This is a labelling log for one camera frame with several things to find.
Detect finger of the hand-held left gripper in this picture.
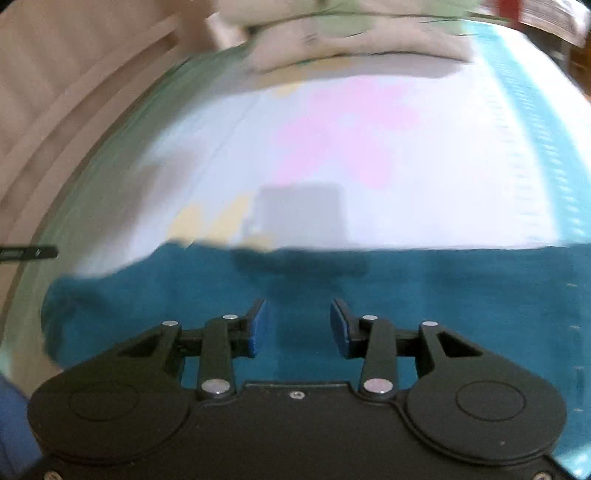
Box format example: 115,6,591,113
0,246,59,263

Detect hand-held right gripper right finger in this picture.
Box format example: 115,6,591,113
329,298,484,400

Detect beige wooden panel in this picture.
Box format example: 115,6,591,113
0,0,223,324

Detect teal pants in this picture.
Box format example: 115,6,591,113
41,242,588,479

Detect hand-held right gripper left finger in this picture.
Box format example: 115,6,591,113
115,298,269,400

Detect beige green printed pillow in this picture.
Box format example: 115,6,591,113
208,0,477,73

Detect red white labelled packet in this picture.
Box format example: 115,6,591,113
490,0,591,48

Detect white printed bed sheet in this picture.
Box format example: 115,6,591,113
0,18,591,370

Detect blue cloth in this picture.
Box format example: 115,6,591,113
0,373,45,480

